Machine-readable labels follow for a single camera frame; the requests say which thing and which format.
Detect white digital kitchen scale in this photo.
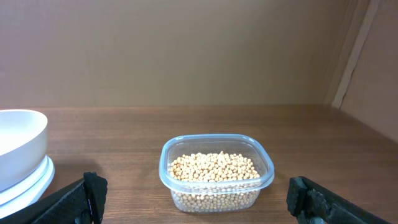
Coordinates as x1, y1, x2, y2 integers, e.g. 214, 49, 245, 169
1, 156, 55, 218

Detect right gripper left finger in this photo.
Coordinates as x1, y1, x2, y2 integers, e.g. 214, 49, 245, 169
1, 172, 108, 224

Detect clear plastic container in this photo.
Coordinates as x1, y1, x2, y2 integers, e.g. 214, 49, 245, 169
159, 134, 275, 213

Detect yellow soybeans in container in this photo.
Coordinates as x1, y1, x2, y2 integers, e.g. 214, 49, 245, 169
169, 151, 260, 213

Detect white bowl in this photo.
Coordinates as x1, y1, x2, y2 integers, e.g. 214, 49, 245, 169
1, 110, 48, 190

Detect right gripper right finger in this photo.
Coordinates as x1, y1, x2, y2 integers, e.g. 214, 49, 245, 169
286, 177, 389, 224

